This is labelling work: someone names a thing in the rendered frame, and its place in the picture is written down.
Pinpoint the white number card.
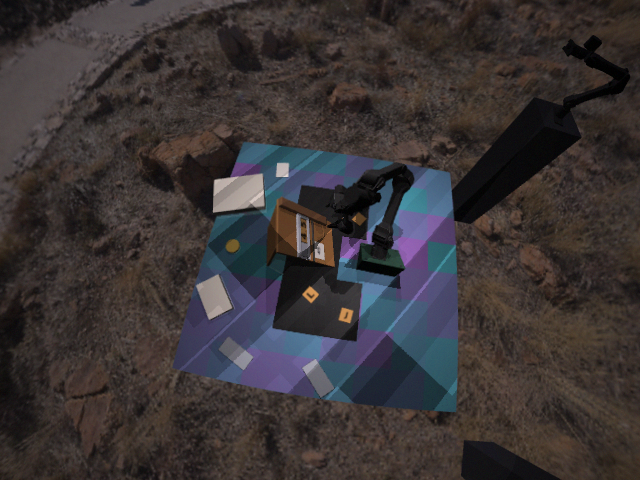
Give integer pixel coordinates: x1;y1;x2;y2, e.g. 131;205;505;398
314;241;325;260

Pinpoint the yellow flat disc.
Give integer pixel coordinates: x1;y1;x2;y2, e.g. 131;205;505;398
226;239;240;253

